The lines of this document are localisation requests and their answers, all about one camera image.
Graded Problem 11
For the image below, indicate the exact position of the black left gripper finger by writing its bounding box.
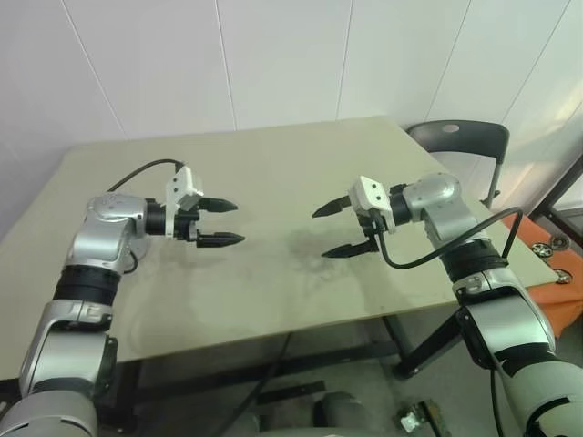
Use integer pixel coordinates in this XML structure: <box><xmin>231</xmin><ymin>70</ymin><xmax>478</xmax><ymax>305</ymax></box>
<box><xmin>199</xmin><ymin>196</ymin><xmax>240</xmax><ymax>215</ymax></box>
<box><xmin>196</xmin><ymin>231</ymin><xmax>248</xmax><ymax>249</ymax></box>

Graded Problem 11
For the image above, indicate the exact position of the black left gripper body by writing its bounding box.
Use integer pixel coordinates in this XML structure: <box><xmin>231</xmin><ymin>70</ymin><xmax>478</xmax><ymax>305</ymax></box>
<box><xmin>174</xmin><ymin>198</ymin><xmax>207</xmax><ymax>246</ymax></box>

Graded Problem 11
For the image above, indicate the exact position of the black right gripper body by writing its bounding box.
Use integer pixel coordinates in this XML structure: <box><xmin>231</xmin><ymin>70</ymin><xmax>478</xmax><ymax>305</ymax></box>
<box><xmin>356</xmin><ymin>208</ymin><xmax>384</xmax><ymax>248</ymax></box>

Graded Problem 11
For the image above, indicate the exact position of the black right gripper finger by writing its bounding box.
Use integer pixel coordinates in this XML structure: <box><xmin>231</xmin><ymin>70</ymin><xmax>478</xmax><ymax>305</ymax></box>
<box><xmin>321</xmin><ymin>239</ymin><xmax>380</xmax><ymax>260</ymax></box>
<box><xmin>312</xmin><ymin>195</ymin><xmax>353</xmax><ymax>219</ymax></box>

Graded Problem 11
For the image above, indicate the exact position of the black folding chair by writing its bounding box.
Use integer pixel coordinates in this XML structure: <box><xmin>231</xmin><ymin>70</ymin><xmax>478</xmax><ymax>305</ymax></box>
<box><xmin>406</xmin><ymin>119</ymin><xmax>510</xmax><ymax>210</ymax></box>

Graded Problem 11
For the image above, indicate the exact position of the small metal caster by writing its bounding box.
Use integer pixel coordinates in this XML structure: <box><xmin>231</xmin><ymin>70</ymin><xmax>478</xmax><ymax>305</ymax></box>
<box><xmin>395</xmin><ymin>399</ymin><xmax>441</xmax><ymax>433</ymax></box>

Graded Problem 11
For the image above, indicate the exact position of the dark metal rack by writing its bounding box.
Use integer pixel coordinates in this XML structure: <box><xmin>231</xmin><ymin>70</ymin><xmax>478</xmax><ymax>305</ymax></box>
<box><xmin>532</xmin><ymin>149</ymin><xmax>583</xmax><ymax>219</ymax></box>

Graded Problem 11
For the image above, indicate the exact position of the orange cloth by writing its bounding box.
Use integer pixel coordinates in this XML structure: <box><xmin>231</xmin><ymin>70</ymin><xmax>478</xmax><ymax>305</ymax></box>
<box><xmin>513</xmin><ymin>212</ymin><xmax>583</xmax><ymax>331</ymax></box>

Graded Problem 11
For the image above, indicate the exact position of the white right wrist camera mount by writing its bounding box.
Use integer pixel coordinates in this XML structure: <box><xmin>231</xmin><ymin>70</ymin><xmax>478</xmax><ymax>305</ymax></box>
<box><xmin>348</xmin><ymin>175</ymin><xmax>395</xmax><ymax>234</ymax></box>

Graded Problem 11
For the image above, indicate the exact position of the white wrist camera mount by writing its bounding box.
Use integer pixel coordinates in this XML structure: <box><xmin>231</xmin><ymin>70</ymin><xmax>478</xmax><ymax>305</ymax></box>
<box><xmin>348</xmin><ymin>175</ymin><xmax>395</xmax><ymax>234</ymax></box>
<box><xmin>163</xmin><ymin>166</ymin><xmax>205</xmax><ymax>240</ymax></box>

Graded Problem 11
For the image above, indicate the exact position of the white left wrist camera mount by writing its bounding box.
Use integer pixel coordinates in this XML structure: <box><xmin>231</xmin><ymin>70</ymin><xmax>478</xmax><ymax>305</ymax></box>
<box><xmin>163</xmin><ymin>166</ymin><xmax>205</xmax><ymax>240</ymax></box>

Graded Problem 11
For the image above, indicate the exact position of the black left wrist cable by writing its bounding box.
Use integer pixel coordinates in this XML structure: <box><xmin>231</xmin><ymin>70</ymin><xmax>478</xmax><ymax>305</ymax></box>
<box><xmin>105</xmin><ymin>158</ymin><xmax>187</xmax><ymax>195</ymax></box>

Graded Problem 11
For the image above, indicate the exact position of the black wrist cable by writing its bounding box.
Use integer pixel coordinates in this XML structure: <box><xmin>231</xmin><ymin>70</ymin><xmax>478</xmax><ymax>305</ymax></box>
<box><xmin>105</xmin><ymin>158</ymin><xmax>187</xmax><ymax>195</ymax></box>
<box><xmin>376</xmin><ymin>207</ymin><xmax>524</xmax><ymax>270</ymax></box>

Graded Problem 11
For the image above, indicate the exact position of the black metal table frame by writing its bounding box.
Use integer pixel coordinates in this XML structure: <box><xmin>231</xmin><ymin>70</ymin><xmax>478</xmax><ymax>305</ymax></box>
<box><xmin>113</xmin><ymin>309</ymin><xmax>465</xmax><ymax>397</ymax></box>

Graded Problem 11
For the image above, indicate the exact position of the black floor cable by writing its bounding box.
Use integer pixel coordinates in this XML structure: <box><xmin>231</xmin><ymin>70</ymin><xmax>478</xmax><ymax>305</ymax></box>
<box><xmin>213</xmin><ymin>334</ymin><xmax>292</xmax><ymax>437</ymax></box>

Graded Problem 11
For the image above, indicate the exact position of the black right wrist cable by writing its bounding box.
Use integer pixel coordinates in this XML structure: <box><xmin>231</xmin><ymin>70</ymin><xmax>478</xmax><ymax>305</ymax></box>
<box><xmin>376</xmin><ymin>207</ymin><xmax>524</xmax><ymax>270</ymax></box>

